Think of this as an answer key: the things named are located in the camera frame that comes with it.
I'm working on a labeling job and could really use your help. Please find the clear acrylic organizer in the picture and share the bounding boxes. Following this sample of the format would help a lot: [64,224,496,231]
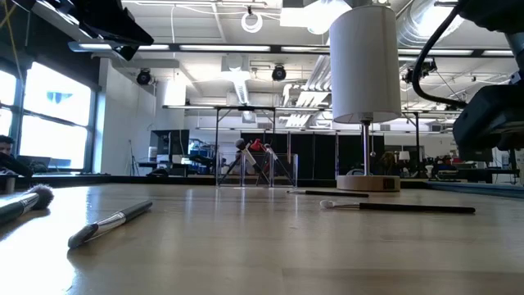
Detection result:
[215,151,300,188]

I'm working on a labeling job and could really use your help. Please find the black metal frame stand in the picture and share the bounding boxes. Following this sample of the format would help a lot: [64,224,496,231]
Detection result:
[163,104,324,181]

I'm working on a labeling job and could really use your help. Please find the large fluffy black makeup brush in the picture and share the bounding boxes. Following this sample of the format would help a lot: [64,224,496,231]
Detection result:
[234,138,271,184]
[0,183,55,225]

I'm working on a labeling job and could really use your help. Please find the white-tipped black makeup brush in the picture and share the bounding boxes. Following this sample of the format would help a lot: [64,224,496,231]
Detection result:
[319,199,477,215]
[286,188,370,199]

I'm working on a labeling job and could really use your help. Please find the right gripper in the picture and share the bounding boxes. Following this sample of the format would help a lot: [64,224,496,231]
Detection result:
[452,84,524,151]

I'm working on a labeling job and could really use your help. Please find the white-shade wooden-base table lamp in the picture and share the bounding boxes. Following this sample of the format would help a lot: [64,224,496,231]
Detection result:
[328,3,403,193]

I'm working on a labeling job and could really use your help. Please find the white cable coil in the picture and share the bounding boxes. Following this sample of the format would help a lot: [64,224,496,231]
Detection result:
[240,11,264,34]

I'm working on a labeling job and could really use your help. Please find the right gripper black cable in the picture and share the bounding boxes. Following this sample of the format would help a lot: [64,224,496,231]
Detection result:
[411,0,470,111]

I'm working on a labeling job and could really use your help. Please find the silver ventilation duct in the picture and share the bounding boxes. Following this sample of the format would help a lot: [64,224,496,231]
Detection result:
[395,0,466,48]

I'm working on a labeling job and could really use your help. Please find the black monitor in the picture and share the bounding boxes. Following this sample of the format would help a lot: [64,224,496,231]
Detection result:
[150,129,191,165]

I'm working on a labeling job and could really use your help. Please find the thin black makeup brush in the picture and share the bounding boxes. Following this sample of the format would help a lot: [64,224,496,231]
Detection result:
[217,155,245,185]
[255,157,274,184]
[263,143,296,185]

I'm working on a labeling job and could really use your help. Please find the flat black makeup brush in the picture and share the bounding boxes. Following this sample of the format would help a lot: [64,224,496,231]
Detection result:
[67,199,154,250]

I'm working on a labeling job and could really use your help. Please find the person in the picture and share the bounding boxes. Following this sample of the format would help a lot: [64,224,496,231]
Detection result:
[378,150,397,176]
[0,134,36,178]
[433,155,458,175]

